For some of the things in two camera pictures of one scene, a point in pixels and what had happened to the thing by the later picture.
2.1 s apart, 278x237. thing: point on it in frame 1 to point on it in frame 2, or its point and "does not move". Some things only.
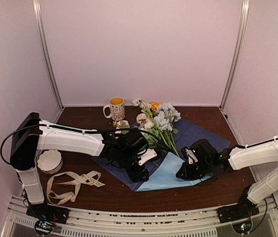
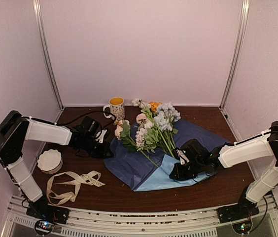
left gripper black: [136, 176] to [103, 154]
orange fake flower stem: [155, 105] does not move
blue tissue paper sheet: [162, 171] does not move
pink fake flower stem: [145, 123] does not move
